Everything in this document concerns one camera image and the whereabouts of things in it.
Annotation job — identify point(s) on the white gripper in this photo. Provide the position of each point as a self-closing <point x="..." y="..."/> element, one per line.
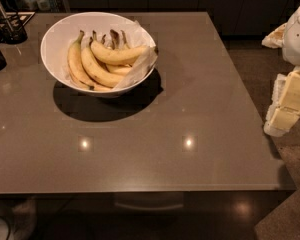
<point x="298" y="37"/>

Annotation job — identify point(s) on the yellow banana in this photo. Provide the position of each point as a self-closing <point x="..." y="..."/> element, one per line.
<point x="122" y="70"/>
<point x="76" y="69"/>
<point x="96" y="71"/>
<point x="118" y="52"/>

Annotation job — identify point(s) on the white ceramic bowl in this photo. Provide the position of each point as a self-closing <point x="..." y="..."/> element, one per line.
<point x="59" y="37"/>

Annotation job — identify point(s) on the white paper liner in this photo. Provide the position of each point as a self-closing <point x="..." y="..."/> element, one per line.
<point x="136" y="35"/>

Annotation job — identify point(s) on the black wire utensil holder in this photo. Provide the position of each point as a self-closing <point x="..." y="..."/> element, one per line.
<point x="11" y="28"/>

